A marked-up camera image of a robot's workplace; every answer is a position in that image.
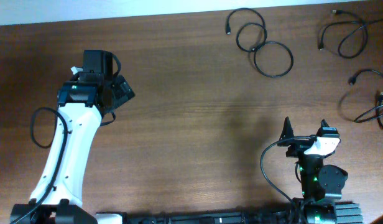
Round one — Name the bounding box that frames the black cable small plug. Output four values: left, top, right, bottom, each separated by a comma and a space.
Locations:
348, 68, 383, 130

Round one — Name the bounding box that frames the black cable gold plug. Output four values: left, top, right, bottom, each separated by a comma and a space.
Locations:
317, 9, 383, 59

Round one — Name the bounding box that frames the black cable silver plug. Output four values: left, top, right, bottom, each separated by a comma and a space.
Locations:
224, 7, 294, 78

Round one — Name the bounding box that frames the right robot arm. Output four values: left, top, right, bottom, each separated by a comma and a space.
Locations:
277, 117, 348, 223

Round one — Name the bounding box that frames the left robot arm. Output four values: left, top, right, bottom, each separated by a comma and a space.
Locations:
10, 50, 135, 223

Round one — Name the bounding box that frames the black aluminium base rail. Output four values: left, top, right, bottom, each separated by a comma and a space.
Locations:
95, 203, 364, 224

